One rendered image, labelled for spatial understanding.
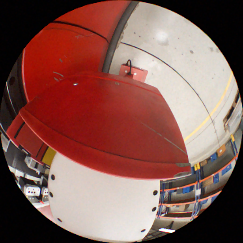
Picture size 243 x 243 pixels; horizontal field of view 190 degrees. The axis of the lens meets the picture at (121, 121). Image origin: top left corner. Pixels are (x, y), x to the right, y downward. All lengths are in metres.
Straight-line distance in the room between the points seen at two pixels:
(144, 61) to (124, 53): 0.21
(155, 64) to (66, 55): 0.72
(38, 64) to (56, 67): 0.07
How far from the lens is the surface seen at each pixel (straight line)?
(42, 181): 0.70
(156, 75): 0.84
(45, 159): 0.15
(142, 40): 0.86
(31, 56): 0.24
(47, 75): 0.27
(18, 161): 1.17
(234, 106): 2.51
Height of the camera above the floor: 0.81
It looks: 46 degrees down
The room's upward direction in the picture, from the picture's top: 165 degrees counter-clockwise
